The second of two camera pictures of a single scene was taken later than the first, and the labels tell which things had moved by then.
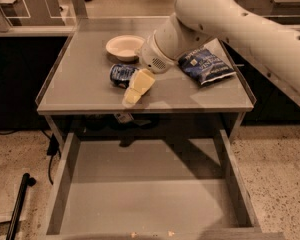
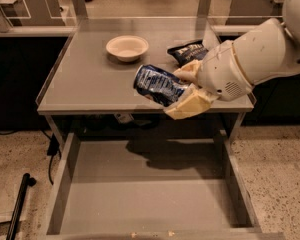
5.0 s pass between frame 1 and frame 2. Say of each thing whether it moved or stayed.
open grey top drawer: stayed
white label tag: stayed
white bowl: stayed
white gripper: moved
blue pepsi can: moved
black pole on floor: stayed
